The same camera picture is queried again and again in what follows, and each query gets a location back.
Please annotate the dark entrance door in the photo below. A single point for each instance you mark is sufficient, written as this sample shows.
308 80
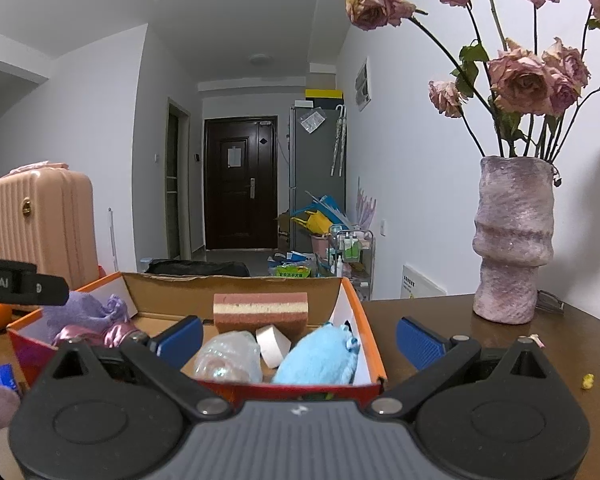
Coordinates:
240 183

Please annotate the metal trolley with bottles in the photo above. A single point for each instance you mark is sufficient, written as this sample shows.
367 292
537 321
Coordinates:
351 255

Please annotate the pink layered sponge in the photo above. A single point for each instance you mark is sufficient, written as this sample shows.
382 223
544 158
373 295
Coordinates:
286 311

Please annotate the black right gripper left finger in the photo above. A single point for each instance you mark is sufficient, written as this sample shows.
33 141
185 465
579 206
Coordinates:
159 360

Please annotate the black bag on floor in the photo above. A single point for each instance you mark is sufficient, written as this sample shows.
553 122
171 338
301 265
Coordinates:
175 267

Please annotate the pink ribbed suitcase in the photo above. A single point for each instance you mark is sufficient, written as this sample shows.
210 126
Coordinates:
47 219

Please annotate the dried pink rose bouquet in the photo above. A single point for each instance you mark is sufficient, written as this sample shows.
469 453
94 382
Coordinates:
534 97

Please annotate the clear plastic bag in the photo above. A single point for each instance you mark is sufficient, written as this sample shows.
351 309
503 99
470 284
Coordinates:
229 357

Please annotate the lavender knit pouch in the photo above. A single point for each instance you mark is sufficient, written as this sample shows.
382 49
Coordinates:
84 310

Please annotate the orange red cardboard box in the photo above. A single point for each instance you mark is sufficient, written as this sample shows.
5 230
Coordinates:
158 301

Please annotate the light blue plush toy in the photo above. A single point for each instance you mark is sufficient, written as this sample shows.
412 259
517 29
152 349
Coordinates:
326 356

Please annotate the purple textured vase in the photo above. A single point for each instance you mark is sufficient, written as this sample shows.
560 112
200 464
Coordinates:
514 228

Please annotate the white foam roll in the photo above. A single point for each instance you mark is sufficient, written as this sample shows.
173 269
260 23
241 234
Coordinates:
274 345

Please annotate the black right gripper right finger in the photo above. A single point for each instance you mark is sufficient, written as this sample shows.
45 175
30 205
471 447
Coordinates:
438 362

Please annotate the grey refrigerator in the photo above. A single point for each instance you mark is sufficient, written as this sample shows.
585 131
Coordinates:
312 139

